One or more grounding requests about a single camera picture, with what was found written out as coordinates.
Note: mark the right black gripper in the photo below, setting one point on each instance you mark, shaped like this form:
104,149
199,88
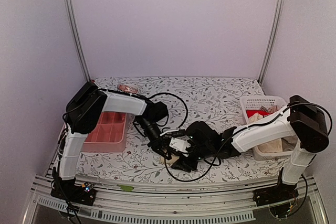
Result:
184,164

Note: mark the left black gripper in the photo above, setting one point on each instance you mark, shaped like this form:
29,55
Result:
163,142

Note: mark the cream underwear navy trim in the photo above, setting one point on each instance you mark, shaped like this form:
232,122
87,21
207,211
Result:
170,155

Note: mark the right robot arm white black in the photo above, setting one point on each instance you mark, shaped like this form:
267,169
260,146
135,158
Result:
310,123

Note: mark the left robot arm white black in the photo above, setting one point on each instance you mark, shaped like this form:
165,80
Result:
82,116

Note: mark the green tape piece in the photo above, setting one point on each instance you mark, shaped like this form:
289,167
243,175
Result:
126,188

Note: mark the pink divided organizer box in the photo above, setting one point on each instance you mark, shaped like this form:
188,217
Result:
109,134

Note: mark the floral patterned table mat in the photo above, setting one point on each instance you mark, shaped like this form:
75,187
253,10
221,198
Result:
213,100

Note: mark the small patterned bowl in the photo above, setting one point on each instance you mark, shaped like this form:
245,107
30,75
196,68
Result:
128,88

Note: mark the red garment in basket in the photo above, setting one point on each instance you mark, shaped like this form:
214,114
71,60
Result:
257,113

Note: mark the white plastic laundry basket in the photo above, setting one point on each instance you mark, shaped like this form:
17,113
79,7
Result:
267,129

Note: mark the cream garment in basket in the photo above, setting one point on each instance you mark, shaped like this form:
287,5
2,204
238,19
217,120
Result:
274,146

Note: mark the grey garment in basket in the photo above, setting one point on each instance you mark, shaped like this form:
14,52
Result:
288,143

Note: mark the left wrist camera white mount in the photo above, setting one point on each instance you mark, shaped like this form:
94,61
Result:
175,140

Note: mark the aluminium front rail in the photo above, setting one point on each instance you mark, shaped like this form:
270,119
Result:
225,202

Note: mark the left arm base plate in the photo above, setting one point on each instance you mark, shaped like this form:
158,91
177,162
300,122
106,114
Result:
67,190

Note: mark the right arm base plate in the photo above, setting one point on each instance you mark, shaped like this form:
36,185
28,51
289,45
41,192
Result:
274,194

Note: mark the left aluminium frame post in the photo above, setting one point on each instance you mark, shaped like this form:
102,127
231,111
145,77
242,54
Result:
76,38

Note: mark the aluminium frame post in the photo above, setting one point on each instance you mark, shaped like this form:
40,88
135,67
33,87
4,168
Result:
271,41
76,38

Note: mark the right aluminium frame post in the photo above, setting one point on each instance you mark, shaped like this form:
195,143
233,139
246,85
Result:
271,41

